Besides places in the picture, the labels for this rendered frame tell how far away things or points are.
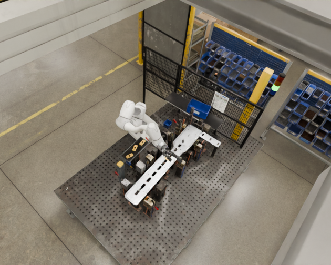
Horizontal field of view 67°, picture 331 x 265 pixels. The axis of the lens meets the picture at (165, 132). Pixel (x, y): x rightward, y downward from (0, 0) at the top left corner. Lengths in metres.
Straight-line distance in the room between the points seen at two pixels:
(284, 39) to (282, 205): 4.02
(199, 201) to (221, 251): 0.92
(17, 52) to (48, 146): 4.06
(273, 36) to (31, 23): 0.54
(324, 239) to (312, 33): 0.39
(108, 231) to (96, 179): 0.68
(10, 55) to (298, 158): 4.90
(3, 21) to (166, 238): 2.76
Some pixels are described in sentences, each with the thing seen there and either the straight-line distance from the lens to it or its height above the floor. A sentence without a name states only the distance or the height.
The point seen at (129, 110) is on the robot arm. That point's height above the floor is 1.63.
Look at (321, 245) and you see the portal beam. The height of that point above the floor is 3.33.
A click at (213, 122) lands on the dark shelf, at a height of 1.03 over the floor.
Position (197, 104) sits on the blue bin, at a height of 1.09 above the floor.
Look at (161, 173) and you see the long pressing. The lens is 3.05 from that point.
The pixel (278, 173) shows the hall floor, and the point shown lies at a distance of 4.79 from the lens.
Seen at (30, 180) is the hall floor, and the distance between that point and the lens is 4.46.
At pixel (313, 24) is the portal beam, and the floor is 3.45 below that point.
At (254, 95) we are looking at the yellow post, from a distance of 3.26.
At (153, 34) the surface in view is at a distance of 5.37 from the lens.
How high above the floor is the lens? 3.69
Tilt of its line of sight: 52 degrees down
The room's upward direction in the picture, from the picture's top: 8 degrees clockwise
